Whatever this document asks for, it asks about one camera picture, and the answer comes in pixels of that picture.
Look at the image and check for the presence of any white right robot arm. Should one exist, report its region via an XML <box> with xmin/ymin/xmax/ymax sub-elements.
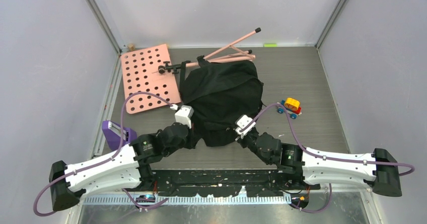
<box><xmin>236</xmin><ymin>130</ymin><xmax>402</xmax><ymax>197</ymax></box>

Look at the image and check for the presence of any pink stand with black feet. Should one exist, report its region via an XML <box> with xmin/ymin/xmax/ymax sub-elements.
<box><xmin>158</xmin><ymin>27</ymin><xmax>262</xmax><ymax>74</ymax></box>

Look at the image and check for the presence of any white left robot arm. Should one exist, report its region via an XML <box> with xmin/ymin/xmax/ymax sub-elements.
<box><xmin>49</xmin><ymin>123</ymin><xmax>193</xmax><ymax>211</ymax></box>

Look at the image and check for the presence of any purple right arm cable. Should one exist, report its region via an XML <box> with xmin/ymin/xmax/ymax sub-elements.
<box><xmin>238</xmin><ymin>103</ymin><xmax>416</xmax><ymax>214</ymax></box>

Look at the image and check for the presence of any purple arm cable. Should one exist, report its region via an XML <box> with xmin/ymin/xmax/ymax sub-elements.
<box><xmin>238</xmin><ymin>103</ymin><xmax>416</xmax><ymax>214</ymax></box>
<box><xmin>32</xmin><ymin>91</ymin><xmax>179</xmax><ymax>216</ymax></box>

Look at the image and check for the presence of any black backpack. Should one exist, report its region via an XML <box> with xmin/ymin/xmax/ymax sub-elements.
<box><xmin>179</xmin><ymin>56</ymin><xmax>263</xmax><ymax>148</ymax></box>

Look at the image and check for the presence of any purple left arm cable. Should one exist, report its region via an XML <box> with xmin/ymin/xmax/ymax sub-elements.
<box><xmin>32</xmin><ymin>91</ymin><xmax>179</xmax><ymax>216</ymax></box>

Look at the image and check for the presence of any aluminium frame rail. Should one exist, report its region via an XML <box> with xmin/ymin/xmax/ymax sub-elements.
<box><xmin>70</xmin><ymin>171</ymin><xmax>376</xmax><ymax>206</ymax></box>

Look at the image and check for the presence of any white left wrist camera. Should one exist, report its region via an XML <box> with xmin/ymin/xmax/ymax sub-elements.
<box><xmin>170</xmin><ymin>104</ymin><xmax>194</xmax><ymax>129</ymax></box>

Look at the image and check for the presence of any purple card holder box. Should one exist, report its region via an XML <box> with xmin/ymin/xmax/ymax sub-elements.
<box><xmin>101</xmin><ymin>120</ymin><xmax>137</xmax><ymax>151</ymax></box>

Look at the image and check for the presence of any colourful toy block car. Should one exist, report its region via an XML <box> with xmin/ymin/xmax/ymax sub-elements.
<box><xmin>276</xmin><ymin>98</ymin><xmax>302</xmax><ymax>119</ymax></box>

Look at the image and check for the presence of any pink perforated board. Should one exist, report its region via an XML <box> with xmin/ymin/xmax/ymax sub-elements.
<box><xmin>120</xmin><ymin>44</ymin><xmax>181</xmax><ymax>104</ymax></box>

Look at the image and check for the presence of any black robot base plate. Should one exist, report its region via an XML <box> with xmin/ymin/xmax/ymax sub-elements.
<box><xmin>132</xmin><ymin>170</ymin><xmax>320</xmax><ymax>197</ymax></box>

